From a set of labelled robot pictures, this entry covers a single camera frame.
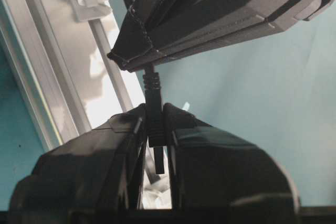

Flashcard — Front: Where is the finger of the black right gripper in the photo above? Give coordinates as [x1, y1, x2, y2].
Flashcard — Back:
[128, 0, 334, 71]
[107, 0, 237, 72]

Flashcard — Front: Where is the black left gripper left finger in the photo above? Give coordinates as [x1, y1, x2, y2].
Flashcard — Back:
[8, 104, 146, 223]

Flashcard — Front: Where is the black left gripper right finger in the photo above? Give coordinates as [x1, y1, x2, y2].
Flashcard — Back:
[163, 103, 299, 210]

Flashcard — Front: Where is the black USB cable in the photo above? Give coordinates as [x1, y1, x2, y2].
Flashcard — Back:
[117, 0, 167, 175]

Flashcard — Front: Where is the teal table mat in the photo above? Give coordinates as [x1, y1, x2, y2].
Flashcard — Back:
[1, 0, 335, 210]

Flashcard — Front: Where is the aluminium rail profile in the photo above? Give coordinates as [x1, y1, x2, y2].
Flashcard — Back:
[1, 0, 145, 153]

